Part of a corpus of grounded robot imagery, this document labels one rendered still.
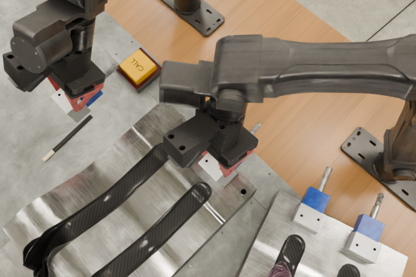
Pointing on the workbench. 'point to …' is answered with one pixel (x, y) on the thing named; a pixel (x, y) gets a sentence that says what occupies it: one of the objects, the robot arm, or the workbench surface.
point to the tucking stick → (67, 138)
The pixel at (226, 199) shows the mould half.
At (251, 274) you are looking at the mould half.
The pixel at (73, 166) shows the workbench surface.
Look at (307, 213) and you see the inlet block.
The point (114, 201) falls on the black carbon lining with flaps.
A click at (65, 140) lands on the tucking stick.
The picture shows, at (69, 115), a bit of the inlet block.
